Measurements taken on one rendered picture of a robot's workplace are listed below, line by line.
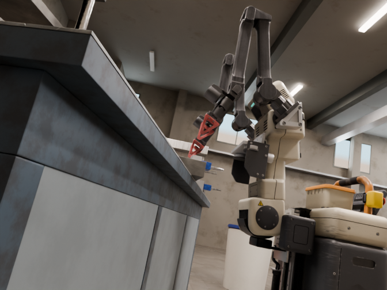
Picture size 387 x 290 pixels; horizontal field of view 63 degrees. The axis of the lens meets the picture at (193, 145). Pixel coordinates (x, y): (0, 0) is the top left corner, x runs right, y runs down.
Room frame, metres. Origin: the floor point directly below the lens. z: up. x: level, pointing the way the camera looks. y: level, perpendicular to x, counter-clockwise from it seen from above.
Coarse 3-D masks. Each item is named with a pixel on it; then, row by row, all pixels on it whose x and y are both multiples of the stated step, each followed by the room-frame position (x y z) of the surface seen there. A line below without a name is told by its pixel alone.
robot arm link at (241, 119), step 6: (234, 102) 1.72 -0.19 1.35; (240, 102) 1.69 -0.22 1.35; (234, 108) 1.72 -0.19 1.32; (240, 108) 1.69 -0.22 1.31; (234, 114) 1.72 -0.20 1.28; (240, 114) 1.66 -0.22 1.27; (234, 120) 1.68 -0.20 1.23; (240, 120) 1.66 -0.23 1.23; (246, 120) 1.67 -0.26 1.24; (240, 126) 1.66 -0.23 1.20
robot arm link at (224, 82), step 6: (228, 54) 1.65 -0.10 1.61; (228, 60) 1.65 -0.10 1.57; (222, 66) 1.70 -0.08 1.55; (228, 66) 1.67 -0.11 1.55; (222, 72) 1.68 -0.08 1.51; (228, 72) 1.68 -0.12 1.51; (222, 78) 1.68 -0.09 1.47; (228, 78) 1.68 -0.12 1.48; (222, 84) 1.68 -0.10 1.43; (228, 84) 1.69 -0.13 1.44; (222, 120) 1.67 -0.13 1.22
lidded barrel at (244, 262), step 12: (228, 228) 4.00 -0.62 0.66; (228, 240) 3.93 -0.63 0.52; (240, 240) 3.76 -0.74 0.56; (228, 252) 3.90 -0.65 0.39; (240, 252) 3.75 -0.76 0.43; (252, 252) 3.71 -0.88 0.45; (264, 252) 3.75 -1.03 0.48; (228, 264) 3.88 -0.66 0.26; (240, 264) 3.75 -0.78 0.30; (252, 264) 3.72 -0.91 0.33; (264, 264) 3.77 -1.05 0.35; (228, 276) 3.86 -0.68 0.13; (240, 276) 3.75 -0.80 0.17; (252, 276) 3.73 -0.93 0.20; (264, 276) 3.81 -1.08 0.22; (228, 288) 3.84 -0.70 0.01; (240, 288) 3.75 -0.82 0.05; (252, 288) 3.74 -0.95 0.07; (264, 288) 3.90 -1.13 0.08
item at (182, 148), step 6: (168, 138) 6.62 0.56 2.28; (174, 144) 6.62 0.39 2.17; (180, 144) 6.62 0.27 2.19; (186, 144) 6.63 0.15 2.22; (174, 150) 6.87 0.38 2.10; (180, 150) 6.76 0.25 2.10; (186, 150) 6.64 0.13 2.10; (192, 150) 6.63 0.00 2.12; (204, 150) 6.64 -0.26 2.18; (186, 156) 6.88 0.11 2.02; (204, 156) 6.86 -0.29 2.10
